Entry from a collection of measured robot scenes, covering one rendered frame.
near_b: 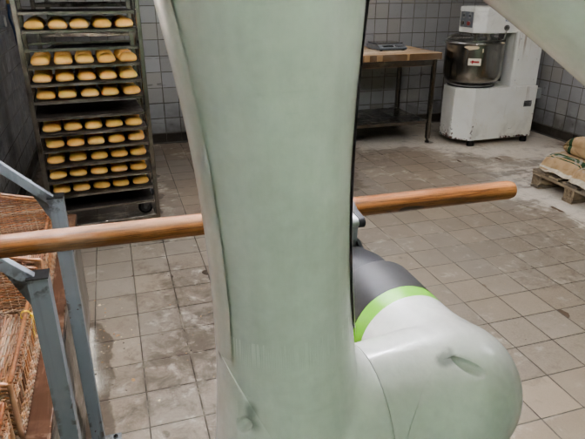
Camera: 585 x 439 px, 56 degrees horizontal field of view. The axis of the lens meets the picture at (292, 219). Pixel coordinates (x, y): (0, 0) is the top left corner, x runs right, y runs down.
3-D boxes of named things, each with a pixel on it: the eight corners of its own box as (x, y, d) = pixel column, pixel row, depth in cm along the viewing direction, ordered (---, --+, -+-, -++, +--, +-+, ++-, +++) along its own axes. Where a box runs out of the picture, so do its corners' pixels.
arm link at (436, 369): (544, 474, 42) (567, 358, 38) (397, 523, 39) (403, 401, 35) (445, 364, 55) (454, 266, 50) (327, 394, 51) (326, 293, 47)
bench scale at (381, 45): (379, 50, 545) (379, 43, 542) (366, 48, 573) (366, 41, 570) (406, 50, 553) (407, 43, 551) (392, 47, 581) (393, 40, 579)
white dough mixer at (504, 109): (454, 149, 545) (471, 7, 494) (424, 135, 597) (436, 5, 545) (531, 142, 571) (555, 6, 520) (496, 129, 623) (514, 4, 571)
